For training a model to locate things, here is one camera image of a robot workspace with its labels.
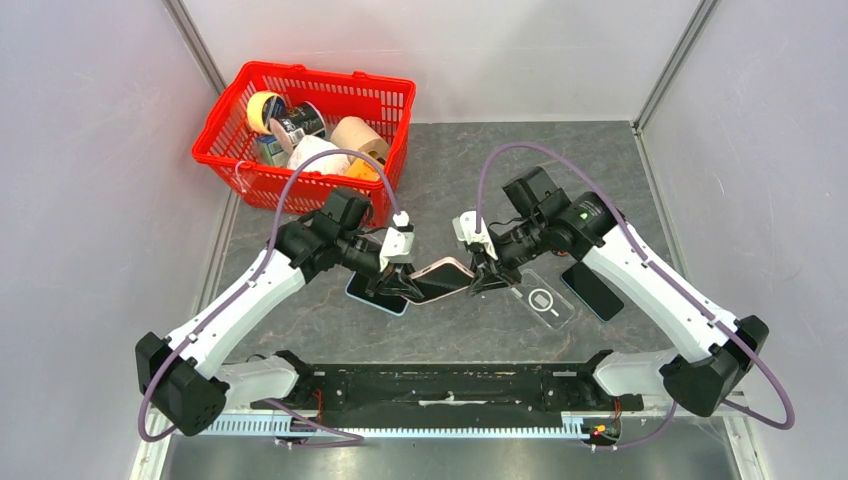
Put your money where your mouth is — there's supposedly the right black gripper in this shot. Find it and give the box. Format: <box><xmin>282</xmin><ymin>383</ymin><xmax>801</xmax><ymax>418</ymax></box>
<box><xmin>465</xmin><ymin>213</ymin><xmax>551</xmax><ymax>294</ymax></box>

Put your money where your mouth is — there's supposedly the clear phone case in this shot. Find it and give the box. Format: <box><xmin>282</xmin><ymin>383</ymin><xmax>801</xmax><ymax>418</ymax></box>
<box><xmin>509</xmin><ymin>269</ymin><xmax>576</xmax><ymax>331</ymax></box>

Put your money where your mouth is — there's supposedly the black phone teal edge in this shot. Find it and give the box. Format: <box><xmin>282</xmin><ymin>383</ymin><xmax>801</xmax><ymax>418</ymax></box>
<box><xmin>561</xmin><ymin>262</ymin><xmax>624</xmax><ymax>322</ymax></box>

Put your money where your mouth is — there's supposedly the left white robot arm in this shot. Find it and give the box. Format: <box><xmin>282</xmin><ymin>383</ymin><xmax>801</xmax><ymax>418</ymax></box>
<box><xmin>134</xmin><ymin>187</ymin><xmax>421</xmax><ymax>442</ymax></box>

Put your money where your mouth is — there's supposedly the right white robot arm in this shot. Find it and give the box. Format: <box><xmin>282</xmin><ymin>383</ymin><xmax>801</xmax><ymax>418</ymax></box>
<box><xmin>453</xmin><ymin>167</ymin><xmax>769</xmax><ymax>417</ymax></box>

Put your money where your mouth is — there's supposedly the orange small box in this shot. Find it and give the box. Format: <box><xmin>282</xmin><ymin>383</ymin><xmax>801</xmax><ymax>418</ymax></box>
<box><xmin>345</xmin><ymin>157</ymin><xmax>385</xmax><ymax>181</ymax></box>

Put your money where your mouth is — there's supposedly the beige tape roll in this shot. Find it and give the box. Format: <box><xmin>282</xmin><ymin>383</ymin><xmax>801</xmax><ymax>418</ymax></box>
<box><xmin>330</xmin><ymin>116</ymin><xmax>390</xmax><ymax>162</ymax></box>

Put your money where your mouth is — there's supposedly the red plastic basket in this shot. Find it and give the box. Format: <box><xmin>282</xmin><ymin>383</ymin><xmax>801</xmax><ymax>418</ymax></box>
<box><xmin>191</xmin><ymin>61</ymin><xmax>416</xmax><ymax>210</ymax></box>

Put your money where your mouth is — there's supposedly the dark printed can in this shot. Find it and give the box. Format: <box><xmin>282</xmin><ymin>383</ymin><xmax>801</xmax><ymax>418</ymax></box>
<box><xmin>269</xmin><ymin>102</ymin><xmax>327</xmax><ymax>153</ymax></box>

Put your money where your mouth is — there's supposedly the blue small box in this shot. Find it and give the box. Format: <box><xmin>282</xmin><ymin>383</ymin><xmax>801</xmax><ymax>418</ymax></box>
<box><xmin>255</xmin><ymin>135</ymin><xmax>288</xmax><ymax>167</ymax></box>

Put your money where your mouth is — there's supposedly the yellow tape roll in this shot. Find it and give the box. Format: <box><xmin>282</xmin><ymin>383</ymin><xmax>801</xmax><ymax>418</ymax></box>
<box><xmin>246</xmin><ymin>91</ymin><xmax>287</xmax><ymax>135</ymax></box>

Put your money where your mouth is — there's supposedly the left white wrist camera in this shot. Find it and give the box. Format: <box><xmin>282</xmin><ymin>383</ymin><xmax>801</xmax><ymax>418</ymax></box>
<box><xmin>379</xmin><ymin>211</ymin><xmax>415</xmax><ymax>271</ymax></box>

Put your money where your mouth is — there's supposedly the white toothed cable duct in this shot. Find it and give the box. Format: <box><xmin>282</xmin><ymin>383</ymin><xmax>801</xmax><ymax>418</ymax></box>
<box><xmin>198</xmin><ymin>413</ymin><xmax>591</xmax><ymax>440</ymax></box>

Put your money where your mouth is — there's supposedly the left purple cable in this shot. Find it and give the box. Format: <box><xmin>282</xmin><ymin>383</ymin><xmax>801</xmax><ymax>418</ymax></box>
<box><xmin>137</xmin><ymin>148</ymin><xmax>409</xmax><ymax>450</ymax></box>

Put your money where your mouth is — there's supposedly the purple cable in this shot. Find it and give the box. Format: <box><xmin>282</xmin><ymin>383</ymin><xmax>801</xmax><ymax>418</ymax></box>
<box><xmin>137</xmin><ymin>148</ymin><xmax>409</xmax><ymax>450</ymax></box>
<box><xmin>475</xmin><ymin>141</ymin><xmax>796</xmax><ymax>452</ymax></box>

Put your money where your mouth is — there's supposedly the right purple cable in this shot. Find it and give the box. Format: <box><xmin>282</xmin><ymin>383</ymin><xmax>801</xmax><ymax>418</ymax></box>
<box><xmin>475</xmin><ymin>141</ymin><xmax>796</xmax><ymax>452</ymax></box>

